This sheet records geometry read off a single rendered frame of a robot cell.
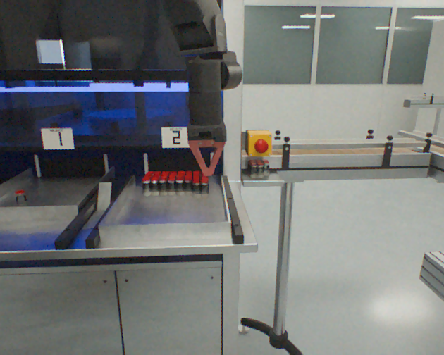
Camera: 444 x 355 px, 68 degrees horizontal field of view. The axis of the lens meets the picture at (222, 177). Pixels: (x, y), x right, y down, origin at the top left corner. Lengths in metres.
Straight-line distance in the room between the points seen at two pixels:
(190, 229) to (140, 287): 0.57
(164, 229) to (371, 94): 5.79
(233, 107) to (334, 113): 5.12
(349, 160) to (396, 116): 5.35
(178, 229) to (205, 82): 0.29
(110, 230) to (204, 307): 0.64
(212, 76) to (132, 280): 0.81
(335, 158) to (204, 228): 0.66
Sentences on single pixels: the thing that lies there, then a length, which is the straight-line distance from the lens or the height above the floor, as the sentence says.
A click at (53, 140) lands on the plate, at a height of 1.02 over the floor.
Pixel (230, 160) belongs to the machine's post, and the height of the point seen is 0.95.
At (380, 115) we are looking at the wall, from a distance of 6.42.
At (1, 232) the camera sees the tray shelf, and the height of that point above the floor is 0.88.
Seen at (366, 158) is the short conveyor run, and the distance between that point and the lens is 1.26.
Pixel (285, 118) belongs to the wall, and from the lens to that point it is 5.80.
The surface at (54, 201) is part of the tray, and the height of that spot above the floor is 0.88.
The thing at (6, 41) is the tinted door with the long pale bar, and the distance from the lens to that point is 1.11.
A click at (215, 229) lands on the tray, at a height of 0.90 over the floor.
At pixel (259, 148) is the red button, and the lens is 0.98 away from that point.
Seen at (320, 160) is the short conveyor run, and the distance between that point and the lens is 1.19.
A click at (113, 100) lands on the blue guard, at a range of 1.01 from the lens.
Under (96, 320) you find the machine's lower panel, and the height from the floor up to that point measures 0.39.
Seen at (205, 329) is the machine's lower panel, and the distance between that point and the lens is 1.31.
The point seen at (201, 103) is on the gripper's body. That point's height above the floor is 1.15.
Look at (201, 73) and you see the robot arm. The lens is 0.57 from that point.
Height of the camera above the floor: 1.20
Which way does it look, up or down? 17 degrees down
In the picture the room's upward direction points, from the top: straight up
